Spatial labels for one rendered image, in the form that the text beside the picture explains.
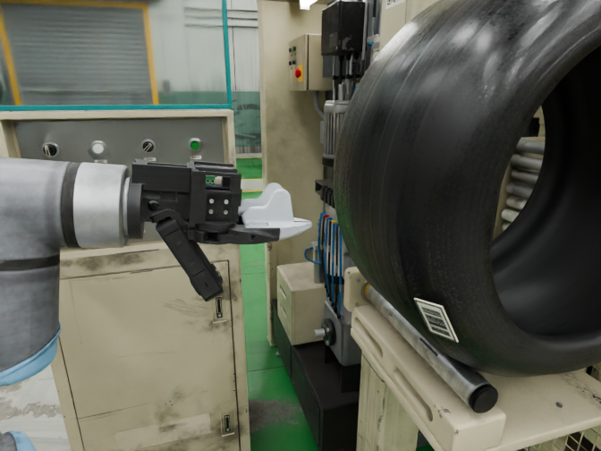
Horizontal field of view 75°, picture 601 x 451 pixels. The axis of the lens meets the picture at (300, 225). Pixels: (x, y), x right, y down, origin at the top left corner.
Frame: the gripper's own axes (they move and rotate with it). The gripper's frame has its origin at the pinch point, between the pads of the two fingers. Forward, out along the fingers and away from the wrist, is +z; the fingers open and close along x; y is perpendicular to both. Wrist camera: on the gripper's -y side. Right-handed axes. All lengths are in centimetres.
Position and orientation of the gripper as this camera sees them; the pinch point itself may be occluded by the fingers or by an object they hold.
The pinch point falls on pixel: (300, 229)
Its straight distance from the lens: 50.0
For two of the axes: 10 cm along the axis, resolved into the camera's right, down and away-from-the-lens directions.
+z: 9.5, 0.3, 3.1
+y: 1.2, -9.5, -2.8
